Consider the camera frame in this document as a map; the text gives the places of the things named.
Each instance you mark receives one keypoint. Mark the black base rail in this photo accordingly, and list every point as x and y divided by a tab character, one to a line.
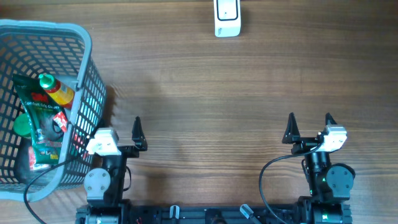
283	213

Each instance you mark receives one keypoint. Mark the green 3M gloves packet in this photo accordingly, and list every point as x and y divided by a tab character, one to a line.
45	134

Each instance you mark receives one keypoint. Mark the green lid glass jar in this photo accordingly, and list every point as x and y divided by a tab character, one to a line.
21	126

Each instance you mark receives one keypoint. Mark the red square snack packet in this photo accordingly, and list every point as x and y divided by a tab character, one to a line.
33	165

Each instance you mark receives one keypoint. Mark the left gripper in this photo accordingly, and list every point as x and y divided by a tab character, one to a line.
137	137

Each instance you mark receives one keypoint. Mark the grey plastic mesh basket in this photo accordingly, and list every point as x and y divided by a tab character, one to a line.
63	50

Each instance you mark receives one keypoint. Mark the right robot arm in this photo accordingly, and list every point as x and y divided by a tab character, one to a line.
329	184

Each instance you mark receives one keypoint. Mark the white barcode scanner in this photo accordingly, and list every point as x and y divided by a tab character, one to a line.
227	15

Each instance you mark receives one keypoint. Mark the sriracha chilli sauce bottle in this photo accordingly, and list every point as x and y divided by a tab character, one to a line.
58	91

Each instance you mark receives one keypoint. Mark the red stick sachet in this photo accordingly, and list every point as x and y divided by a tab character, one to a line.
61	120

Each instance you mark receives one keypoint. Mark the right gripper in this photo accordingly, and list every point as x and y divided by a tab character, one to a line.
291	135

